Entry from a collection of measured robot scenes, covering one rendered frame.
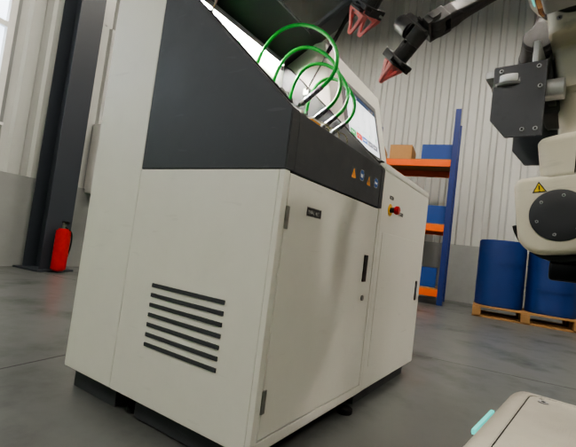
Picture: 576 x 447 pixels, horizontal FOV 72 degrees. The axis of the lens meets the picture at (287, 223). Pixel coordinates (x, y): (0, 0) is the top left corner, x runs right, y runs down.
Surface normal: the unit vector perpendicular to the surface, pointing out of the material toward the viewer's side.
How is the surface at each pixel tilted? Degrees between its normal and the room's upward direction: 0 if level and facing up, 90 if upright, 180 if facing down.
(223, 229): 90
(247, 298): 90
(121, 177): 90
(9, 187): 90
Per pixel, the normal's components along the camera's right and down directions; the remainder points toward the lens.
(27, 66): 0.91, 0.09
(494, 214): -0.40, -0.11
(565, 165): -0.62, -0.12
